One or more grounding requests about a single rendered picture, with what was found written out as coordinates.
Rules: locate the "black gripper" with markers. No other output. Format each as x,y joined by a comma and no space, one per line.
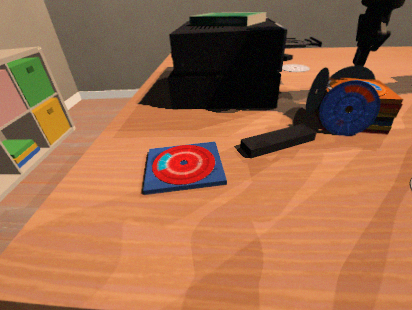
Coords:
373,20

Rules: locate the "red cd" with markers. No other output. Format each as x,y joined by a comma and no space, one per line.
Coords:
167,168

